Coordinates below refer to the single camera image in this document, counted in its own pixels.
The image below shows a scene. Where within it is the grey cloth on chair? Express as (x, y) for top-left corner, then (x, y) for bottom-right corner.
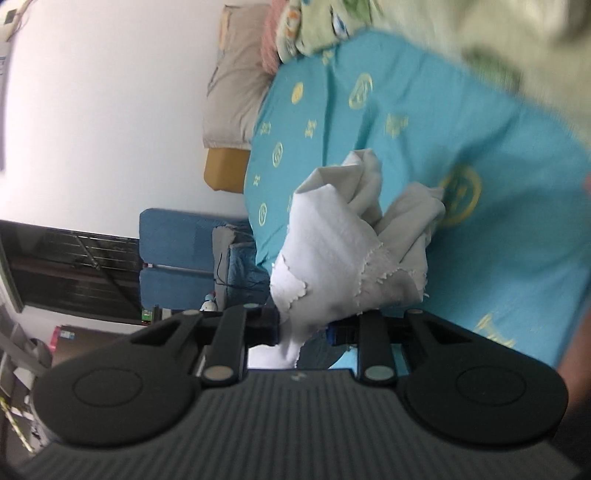
(212, 224), (254, 297)

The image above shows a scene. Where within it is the dark barred window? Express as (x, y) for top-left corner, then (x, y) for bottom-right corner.
(0, 220), (160, 326)

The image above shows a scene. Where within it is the green cartoon printed blanket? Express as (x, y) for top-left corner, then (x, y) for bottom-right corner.
(277, 0), (591, 154)

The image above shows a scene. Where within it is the black cable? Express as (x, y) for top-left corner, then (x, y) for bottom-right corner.
(214, 251), (271, 292)

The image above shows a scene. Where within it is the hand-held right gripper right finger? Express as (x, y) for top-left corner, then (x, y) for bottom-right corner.
(326, 308), (463, 387)

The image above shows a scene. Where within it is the blue folding chair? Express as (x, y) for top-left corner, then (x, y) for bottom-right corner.
(139, 208), (274, 315)

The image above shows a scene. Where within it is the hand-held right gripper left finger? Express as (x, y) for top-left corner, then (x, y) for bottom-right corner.
(129, 303), (281, 387)

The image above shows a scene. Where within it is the white t-shirt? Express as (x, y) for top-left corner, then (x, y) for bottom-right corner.
(269, 148), (448, 370)

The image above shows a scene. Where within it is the teal printed bed sheet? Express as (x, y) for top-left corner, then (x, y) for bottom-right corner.
(242, 30), (591, 371)

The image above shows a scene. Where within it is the pink fluffy blanket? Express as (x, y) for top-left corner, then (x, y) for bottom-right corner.
(261, 0), (302, 75)

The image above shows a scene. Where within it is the grey pillow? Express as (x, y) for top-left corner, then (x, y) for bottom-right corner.
(202, 4), (280, 151)

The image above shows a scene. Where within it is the yellow headboard cushion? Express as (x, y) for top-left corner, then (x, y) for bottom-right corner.
(204, 147), (253, 194)

